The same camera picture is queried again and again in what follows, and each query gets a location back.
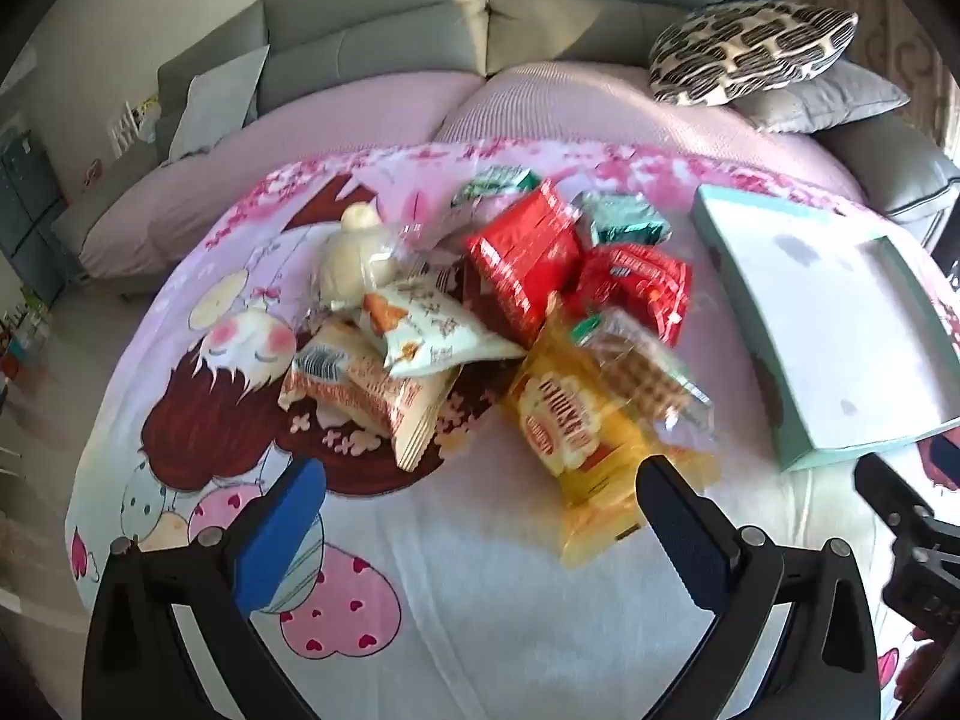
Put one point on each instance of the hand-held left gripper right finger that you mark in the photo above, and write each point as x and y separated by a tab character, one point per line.
679	532

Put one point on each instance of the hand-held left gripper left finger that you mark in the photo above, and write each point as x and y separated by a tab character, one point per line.
277	532

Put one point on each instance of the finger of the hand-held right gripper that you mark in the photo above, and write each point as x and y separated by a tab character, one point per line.
943	454
885	487

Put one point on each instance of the yellow snack packet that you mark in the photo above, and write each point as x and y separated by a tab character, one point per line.
577	450

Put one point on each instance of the clear waffle biscuit packet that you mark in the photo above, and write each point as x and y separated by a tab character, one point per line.
645	375

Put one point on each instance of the orange and white snack packet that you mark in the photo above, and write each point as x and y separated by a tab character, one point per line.
360	386

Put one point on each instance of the teal shallow box tray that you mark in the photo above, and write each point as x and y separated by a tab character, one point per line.
825	330

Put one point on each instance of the red labelled snack packet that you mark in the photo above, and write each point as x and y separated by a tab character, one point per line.
637	292

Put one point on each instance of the white packet with orange print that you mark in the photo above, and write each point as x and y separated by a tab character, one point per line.
435	330

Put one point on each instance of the bun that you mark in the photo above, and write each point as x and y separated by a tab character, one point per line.
352	262

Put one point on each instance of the red gold-patterned snack packet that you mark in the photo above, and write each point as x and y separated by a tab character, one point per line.
525	262

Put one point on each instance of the teal foil snack packet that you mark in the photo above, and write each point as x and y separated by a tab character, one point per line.
622	217

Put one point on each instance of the pale yellow jelly cup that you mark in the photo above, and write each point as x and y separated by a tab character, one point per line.
360	216

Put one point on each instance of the pink cartoon printed blanket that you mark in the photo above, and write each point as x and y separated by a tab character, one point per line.
465	615

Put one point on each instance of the grey leather cushion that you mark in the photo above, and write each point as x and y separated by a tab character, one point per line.
885	165

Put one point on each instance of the pink quilted seat cover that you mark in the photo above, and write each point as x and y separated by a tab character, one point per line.
585	105
262	165

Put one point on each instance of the grey fabric pillow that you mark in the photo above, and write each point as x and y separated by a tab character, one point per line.
832	101

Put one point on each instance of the green biscuit packet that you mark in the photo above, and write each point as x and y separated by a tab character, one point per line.
495	186

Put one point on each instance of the blue grey cabinet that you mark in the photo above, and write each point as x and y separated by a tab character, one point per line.
30	195

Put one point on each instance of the small white rack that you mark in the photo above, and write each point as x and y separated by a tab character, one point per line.
131	127

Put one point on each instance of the light grey pillow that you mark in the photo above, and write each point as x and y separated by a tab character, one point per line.
217	101

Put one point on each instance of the brown patterned curtain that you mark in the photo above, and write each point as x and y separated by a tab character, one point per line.
885	7

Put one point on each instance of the black and cream patterned pillow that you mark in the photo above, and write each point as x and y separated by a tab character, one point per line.
750	45

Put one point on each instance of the grey sofa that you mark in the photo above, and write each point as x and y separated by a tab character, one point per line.
375	37

